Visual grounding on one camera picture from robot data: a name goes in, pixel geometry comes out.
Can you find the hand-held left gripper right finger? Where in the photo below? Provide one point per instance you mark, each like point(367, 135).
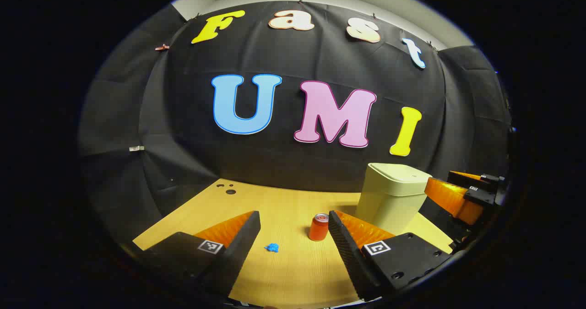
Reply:
point(348, 254)

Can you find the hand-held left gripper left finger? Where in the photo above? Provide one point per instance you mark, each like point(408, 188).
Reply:
point(238, 245)

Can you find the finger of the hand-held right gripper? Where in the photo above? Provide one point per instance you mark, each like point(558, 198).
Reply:
point(451, 197)
point(471, 178)

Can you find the blue paper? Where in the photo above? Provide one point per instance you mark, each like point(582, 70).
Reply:
point(272, 247)

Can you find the orange pop can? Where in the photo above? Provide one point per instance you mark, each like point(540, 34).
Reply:
point(318, 229)

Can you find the green desktop garbage bin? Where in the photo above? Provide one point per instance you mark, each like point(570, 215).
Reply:
point(393, 194)

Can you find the wooden desktop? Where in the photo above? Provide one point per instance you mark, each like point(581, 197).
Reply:
point(293, 208)

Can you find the black backdrop cloth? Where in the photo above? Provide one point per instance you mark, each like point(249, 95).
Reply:
point(293, 162)

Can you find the silver cloth clip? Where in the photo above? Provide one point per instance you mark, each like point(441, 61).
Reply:
point(136, 148)

